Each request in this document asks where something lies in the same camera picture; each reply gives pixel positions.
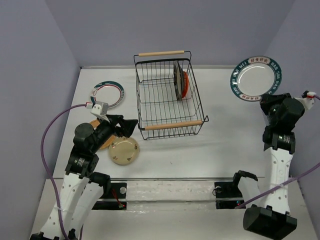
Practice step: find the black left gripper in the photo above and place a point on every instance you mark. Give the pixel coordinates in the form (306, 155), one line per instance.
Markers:
(127, 126)

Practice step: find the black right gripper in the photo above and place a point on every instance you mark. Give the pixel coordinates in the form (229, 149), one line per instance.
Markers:
(267, 99)

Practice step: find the white plate teal lettered rim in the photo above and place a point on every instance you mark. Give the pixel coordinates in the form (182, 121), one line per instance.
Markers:
(255, 76)

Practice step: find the black rimmed silver plate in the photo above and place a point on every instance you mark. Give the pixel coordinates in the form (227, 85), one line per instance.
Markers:
(179, 82)

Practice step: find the orange plate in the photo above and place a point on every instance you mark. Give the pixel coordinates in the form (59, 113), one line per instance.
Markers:
(185, 84)

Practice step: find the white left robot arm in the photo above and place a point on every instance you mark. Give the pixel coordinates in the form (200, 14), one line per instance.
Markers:
(82, 185)

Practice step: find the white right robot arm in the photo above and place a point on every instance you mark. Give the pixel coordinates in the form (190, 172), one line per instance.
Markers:
(267, 209)

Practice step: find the woven tan plate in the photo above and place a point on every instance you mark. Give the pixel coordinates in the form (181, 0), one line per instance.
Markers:
(95, 123)

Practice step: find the beige floral plate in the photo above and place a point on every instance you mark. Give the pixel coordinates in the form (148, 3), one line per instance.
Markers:
(124, 150)

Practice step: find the white plate teal red rim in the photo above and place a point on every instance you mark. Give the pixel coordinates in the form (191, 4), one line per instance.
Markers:
(110, 92)

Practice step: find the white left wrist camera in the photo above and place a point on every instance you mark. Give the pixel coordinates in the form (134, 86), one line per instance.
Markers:
(98, 109)

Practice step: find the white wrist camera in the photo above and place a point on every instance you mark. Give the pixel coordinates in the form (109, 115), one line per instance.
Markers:
(307, 99)
(98, 109)

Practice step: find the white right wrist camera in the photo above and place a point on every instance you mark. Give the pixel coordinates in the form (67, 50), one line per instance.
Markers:
(307, 99)

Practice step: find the black wire dish rack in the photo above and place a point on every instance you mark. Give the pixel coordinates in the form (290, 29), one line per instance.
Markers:
(160, 114)

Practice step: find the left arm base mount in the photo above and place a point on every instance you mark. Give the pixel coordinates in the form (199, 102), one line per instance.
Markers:
(114, 199)

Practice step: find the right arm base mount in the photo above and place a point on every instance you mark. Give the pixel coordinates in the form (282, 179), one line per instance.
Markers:
(227, 196)

